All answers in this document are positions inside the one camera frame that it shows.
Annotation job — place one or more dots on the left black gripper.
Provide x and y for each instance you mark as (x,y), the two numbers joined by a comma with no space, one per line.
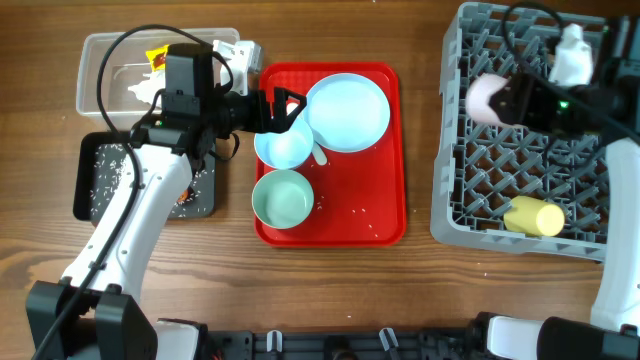
(260,113)

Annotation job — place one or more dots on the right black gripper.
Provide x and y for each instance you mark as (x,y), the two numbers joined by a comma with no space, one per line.
(522,107)

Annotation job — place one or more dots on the light blue bowl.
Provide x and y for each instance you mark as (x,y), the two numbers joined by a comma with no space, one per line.
(287,150)

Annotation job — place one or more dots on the pink plastic cup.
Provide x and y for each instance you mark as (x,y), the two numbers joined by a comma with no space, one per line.
(478,97)

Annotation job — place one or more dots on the large light blue plate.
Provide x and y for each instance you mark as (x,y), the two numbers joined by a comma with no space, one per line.
(347,112)

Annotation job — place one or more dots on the green bowl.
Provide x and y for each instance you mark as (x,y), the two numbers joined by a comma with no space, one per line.
(282,199)

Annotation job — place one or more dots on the yellow plastic cup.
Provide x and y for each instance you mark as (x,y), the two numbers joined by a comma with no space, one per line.
(534,217)

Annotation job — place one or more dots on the red yellow snack wrapper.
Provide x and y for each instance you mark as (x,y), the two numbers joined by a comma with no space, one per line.
(157,57)

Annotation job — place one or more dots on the white napkin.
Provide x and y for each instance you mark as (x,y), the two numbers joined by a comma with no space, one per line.
(145,90)

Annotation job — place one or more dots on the white rice pile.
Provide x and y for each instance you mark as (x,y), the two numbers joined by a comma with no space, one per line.
(108,167)

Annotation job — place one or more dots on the orange carrot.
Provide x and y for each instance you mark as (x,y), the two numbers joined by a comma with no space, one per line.
(184,196)

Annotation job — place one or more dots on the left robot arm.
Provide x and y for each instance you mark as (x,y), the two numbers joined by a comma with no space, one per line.
(93,311)

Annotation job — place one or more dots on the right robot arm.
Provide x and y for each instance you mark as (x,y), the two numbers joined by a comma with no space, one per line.
(583,94)

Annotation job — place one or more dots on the grey dishwasher rack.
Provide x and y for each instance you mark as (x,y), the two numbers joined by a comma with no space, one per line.
(480,168)

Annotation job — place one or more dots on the white plastic spoon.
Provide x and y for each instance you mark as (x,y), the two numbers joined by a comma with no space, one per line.
(319,155)

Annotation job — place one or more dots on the red serving tray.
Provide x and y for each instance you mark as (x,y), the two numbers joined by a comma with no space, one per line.
(359,197)

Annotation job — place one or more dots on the clear plastic bin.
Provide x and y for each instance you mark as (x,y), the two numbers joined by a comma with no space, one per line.
(114,73)

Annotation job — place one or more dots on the black plastic tray bin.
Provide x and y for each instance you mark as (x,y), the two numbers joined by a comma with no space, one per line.
(201,202)

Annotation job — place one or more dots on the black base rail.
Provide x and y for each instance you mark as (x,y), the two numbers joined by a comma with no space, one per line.
(381,345)

